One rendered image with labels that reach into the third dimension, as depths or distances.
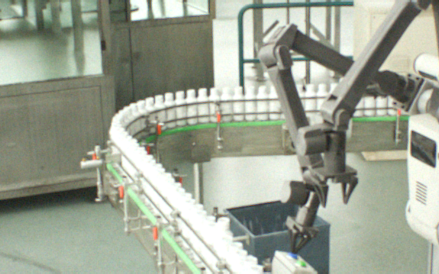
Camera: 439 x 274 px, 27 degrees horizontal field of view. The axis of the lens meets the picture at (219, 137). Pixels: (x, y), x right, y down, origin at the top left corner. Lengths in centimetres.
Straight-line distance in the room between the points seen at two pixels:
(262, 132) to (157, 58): 375
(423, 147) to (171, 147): 198
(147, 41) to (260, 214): 468
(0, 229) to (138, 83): 259
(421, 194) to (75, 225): 359
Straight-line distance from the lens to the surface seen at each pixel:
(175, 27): 831
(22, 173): 628
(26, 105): 615
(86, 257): 566
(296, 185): 276
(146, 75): 831
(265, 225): 377
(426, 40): 708
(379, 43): 240
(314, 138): 237
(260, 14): 964
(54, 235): 601
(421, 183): 289
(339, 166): 241
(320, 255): 356
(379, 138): 476
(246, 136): 466
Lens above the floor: 229
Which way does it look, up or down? 17 degrees down
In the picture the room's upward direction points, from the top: 2 degrees counter-clockwise
